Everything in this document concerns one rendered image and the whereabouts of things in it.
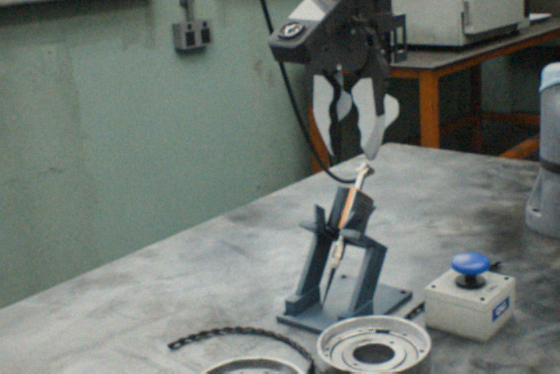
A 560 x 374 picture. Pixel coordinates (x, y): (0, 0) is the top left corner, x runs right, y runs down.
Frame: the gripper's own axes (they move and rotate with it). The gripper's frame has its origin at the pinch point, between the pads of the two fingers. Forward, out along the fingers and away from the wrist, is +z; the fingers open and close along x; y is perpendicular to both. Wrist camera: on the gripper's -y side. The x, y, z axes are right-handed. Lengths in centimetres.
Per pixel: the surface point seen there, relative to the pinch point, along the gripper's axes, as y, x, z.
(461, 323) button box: -1.6, -14.2, 16.6
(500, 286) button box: 2.7, -16.5, 13.7
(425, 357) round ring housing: -12.6, -16.2, 14.3
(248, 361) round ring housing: -21.3, -2.8, 14.5
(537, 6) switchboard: 359, 115, 19
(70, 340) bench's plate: -24.5, 21.3, 18.3
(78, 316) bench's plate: -20.5, 25.4, 18.3
